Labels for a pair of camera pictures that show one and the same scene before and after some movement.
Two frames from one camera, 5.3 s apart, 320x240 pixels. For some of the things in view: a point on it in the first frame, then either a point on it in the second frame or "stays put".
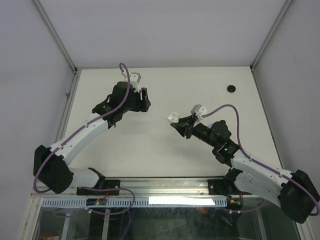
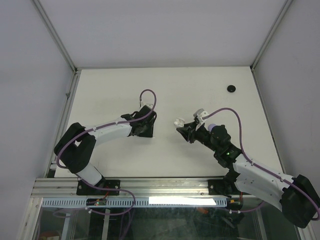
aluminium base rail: (179, 188) stays put
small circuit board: (101, 202) stays put
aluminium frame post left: (46, 24) stays put
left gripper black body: (135, 104) -> (147, 131)
